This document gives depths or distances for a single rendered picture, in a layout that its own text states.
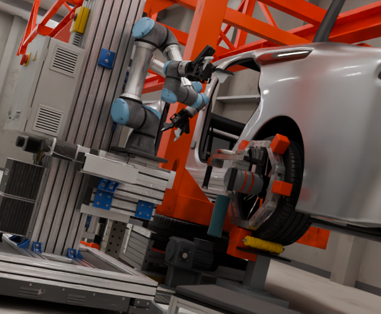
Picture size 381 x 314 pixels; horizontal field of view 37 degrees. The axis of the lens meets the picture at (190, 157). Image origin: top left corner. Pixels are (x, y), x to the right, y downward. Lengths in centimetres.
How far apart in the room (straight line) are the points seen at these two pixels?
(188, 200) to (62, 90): 138
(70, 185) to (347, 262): 728
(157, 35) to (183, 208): 138
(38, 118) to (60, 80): 21
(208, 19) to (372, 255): 654
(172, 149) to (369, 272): 645
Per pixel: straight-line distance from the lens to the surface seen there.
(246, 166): 331
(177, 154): 380
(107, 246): 385
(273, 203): 333
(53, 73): 284
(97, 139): 295
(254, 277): 360
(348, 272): 978
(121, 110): 277
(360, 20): 709
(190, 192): 387
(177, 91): 263
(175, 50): 290
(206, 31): 395
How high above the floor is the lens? 63
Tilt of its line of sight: 5 degrees up
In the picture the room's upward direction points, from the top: 15 degrees clockwise
